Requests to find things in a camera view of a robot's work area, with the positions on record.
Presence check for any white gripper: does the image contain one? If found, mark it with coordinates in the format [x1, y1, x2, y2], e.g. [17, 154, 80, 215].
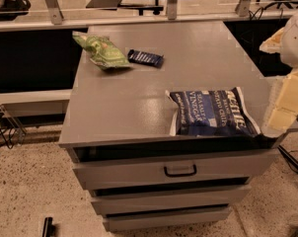
[260, 10, 298, 130]

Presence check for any blue rxbar blueberry wrapper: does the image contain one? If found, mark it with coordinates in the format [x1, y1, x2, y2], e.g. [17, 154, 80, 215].
[127, 49, 164, 68]

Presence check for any blue kettle chip bag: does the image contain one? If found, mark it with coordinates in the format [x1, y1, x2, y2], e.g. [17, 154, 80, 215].
[166, 87, 261, 137]

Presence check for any green chip bag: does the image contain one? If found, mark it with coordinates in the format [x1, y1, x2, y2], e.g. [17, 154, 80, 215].
[72, 32, 130, 70]

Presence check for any top grey drawer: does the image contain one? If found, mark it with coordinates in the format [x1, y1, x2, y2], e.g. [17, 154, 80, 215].
[73, 149, 277, 191]

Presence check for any grey drawer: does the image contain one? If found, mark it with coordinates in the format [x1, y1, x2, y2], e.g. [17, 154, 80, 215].
[91, 185, 251, 216]
[73, 149, 277, 191]
[103, 206, 231, 232]

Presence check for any middle grey drawer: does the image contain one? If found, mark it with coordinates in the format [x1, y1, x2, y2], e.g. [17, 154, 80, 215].
[91, 185, 251, 216]

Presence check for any grey drawer cabinet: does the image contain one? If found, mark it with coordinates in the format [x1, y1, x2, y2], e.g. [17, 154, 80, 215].
[57, 20, 298, 233]

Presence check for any bottom grey drawer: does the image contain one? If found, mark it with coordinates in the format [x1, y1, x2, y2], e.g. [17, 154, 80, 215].
[103, 206, 231, 232]

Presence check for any black object on floor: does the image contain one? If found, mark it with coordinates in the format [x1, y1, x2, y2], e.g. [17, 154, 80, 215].
[41, 217, 55, 237]

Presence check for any right metal bracket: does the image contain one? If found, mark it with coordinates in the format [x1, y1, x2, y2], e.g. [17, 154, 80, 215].
[235, 0, 252, 17]

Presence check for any metal bracket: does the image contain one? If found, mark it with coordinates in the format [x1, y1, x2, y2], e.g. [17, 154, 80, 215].
[166, 0, 178, 20]
[235, 0, 252, 17]
[44, 0, 63, 25]

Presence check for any black drawer handle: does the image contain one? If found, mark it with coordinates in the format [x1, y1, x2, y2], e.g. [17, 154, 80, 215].
[163, 164, 197, 178]

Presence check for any middle metal bracket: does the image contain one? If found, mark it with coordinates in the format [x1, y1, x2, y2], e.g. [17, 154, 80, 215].
[166, 0, 178, 20]

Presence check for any grey rail shelf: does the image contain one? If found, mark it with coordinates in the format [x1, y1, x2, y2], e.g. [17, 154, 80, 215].
[0, 90, 71, 117]

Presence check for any left metal bracket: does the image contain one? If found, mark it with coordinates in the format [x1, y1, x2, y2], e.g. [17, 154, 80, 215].
[44, 0, 63, 25]

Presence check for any black cables left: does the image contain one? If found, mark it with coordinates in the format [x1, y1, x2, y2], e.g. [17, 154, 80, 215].
[0, 104, 27, 158]

